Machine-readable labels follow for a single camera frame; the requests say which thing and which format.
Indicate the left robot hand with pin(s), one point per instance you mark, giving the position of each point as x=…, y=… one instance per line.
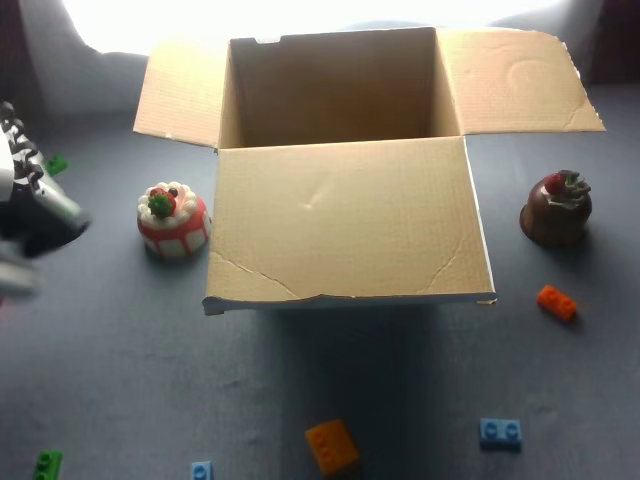
x=30, y=220

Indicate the red white mushroom toy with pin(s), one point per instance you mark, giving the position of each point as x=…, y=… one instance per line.
x=172, y=235

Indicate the cardboard box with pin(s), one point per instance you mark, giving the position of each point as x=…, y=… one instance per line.
x=345, y=225

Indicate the chocolate toy cake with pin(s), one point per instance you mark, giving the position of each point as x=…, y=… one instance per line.
x=552, y=220

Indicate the green toy brick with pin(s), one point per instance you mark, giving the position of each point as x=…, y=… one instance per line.
x=56, y=165
x=48, y=465

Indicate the grey table cloth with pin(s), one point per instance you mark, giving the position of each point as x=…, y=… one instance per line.
x=125, y=350

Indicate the light blue toy brick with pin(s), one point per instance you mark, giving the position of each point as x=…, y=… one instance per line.
x=500, y=433
x=202, y=471

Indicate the yellow-orange toy brick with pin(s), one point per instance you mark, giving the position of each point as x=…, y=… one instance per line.
x=332, y=447

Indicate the red-orange flat toy brick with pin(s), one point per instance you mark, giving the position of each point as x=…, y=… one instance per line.
x=555, y=301

